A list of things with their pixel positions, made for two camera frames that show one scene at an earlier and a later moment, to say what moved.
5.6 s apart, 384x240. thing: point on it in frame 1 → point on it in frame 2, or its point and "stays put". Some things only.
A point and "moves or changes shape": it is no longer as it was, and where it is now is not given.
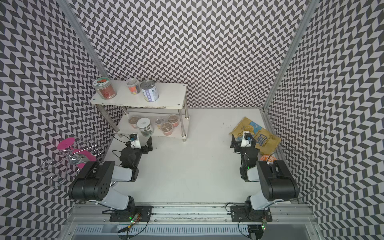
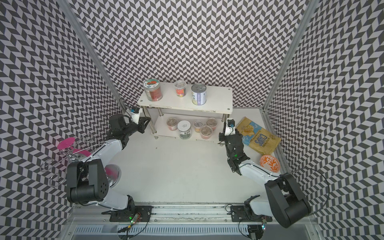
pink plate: x=66 y=143 stays put
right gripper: x=237 y=144 → x=222 y=136
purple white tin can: x=149 y=90 → x=199 y=94
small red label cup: x=133 y=85 → x=180 y=88
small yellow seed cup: x=159 y=121 → x=197 y=125
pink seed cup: x=174 y=119 → x=212 y=122
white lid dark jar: x=144 y=124 moves or changes shape
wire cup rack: x=68 y=162 stays put
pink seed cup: x=133 y=121 moves or changes shape
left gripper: x=149 y=145 → x=142 y=124
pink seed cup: x=167 y=128 → x=206 y=132
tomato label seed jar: x=104 y=88 → x=152 y=88
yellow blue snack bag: x=265 y=140 stays put
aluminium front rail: x=97 y=213 stays put
